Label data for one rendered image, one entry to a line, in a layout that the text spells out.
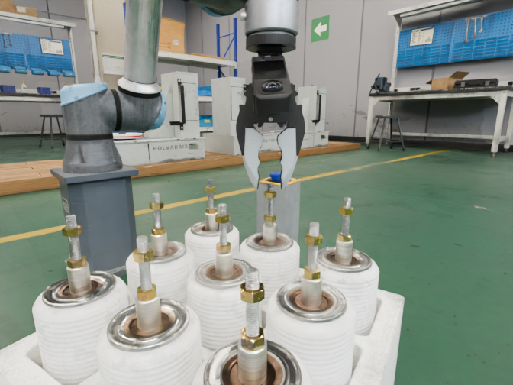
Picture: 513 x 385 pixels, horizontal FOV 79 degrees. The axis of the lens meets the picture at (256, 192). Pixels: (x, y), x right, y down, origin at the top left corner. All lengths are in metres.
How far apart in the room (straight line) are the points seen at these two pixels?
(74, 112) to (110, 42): 6.05
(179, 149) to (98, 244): 1.82
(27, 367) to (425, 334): 0.69
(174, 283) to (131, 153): 2.12
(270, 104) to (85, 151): 0.65
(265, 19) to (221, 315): 0.37
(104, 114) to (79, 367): 0.67
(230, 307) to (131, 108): 0.70
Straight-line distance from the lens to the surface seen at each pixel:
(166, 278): 0.46
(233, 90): 3.08
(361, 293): 0.44
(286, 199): 0.63
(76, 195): 0.93
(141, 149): 2.56
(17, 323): 0.92
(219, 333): 0.41
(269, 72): 0.42
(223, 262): 0.40
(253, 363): 0.26
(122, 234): 0.98
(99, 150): 0.94
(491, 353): 0.82
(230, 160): 2.90
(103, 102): 0.95
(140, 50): 0.93
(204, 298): 0.39
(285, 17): 0.47
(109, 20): 7.06
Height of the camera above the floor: 0.45
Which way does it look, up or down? 14 degrees down
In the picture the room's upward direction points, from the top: straight up
